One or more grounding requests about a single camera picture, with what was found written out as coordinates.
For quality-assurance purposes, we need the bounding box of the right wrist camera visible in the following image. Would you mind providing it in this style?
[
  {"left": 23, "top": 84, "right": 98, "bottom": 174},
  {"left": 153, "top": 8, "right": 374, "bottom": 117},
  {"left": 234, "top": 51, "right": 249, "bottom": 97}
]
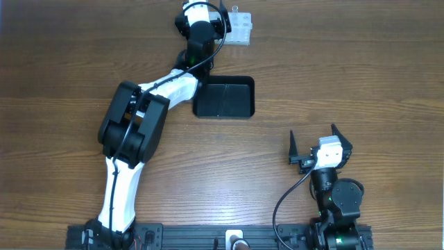
[{"left": 311, "top": 135, "right": 344, "bottom": 171}]

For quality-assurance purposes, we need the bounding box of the white test tube rack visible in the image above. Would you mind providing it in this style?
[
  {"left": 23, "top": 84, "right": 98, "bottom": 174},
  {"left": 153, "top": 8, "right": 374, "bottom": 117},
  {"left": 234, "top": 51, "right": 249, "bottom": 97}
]
[{"left": 214, "top": 11, "right": 254, "bottom": 47}]

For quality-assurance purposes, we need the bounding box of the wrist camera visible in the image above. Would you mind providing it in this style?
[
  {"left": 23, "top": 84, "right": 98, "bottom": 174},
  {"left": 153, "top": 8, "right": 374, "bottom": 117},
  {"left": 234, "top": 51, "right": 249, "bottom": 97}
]
[
  {"left": 311, "top": 135, "right": 344, "bottom": 171},
  {"left": 182, "top": 0, "right": 211, "bottom": 27}
]

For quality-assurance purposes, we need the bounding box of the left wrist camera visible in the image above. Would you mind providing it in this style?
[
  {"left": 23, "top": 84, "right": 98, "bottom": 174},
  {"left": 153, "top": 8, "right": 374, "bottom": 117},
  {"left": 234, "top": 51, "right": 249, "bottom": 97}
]
[{"left": 182, "top": 0, "right": 211, "bottom": 27}]

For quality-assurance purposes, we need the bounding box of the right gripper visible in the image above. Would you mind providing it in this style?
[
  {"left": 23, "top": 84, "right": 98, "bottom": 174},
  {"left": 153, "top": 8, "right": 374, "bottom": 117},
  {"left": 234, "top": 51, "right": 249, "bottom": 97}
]
[{"left": 289, "top": 123, "right": 353, "bottom": 174}]

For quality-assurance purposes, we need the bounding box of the mounting rail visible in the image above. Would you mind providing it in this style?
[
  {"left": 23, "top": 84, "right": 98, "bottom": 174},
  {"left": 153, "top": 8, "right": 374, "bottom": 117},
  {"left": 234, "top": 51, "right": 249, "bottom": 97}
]
[{"left": 65, "top": 222, "right": 374, "bottom": 250}]

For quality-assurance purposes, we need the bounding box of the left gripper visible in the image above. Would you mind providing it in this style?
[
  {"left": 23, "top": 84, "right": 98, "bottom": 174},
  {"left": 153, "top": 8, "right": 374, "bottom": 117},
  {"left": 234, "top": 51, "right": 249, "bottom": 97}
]
[{"left": 174, "top": 0, "right": 233, "bottom": 40}]

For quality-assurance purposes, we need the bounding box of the black tray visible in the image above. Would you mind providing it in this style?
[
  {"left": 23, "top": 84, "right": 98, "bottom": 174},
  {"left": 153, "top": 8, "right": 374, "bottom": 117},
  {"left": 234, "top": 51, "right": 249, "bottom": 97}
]
[{"left": 192, "top": 74, "right": 256, "bottom": 120}]

